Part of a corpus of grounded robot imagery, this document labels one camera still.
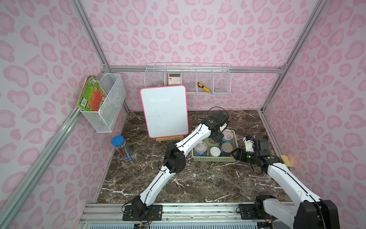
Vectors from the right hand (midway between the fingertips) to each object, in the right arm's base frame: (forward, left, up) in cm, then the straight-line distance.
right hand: (236, 152), depth 86 cm
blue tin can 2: (+10, +4, +2) cm, 11 cm away
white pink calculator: (+41, +38, +24) cm, 61 cm away
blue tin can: (+1, +21, +1) cm, 21 cm away
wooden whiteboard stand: (+11, +49, -5) cm, 50 cm away
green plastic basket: (-2, +9, -4) cm, 10 cm away
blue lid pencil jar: (+1, +69, +9) cm, 69 cm away
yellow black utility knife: (+39, +18, +17) cm, 46 cm away
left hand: (+15, +12, +1) cm, 19 cm away
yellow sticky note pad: (+1, -37, -13) cm, 39 cm away
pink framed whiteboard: (+22, +43, +14) cm, 50 cm away
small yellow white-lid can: (+1, +12, -2) cm, 12 cm away
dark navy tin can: (+2, +5, +1) cm, 6 cm away
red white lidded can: (+5, +15, +4) cm, 16 cm away
